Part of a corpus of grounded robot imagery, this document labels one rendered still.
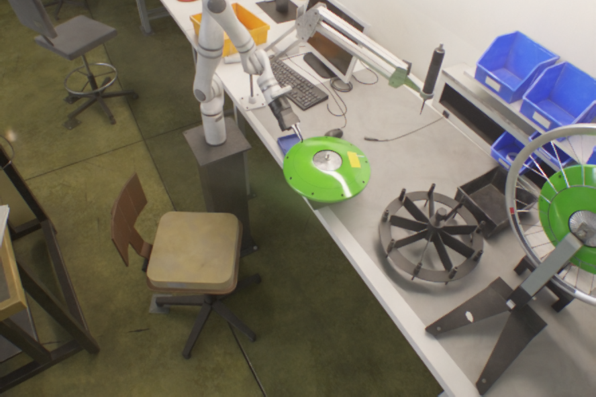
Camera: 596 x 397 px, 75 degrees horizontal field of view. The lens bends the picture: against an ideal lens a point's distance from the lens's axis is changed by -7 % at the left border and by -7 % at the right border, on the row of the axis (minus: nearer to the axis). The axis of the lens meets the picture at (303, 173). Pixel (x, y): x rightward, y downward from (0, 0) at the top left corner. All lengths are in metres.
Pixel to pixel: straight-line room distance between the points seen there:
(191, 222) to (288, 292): 0.76
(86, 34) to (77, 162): 0.91
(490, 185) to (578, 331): 0.63
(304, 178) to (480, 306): 0.69
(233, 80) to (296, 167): 0.82
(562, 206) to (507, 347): 0.45
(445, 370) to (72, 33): 3.07
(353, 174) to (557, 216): 0.64
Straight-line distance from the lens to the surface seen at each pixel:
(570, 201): 1.20
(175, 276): 1.77
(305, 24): 1.57
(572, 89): 1.79
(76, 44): 3.25
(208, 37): 1.52
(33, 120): 3.85
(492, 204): 1.75
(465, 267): 1.45
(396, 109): 2.02
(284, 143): 1.76
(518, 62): 1.89
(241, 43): 1.52
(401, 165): 1.75
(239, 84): 2.10
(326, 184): 1.40
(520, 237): 1.38
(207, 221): 1.89
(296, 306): 2.34
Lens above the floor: 2.14
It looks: 48 degrees down
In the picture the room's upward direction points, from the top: 4 degrees clockwise
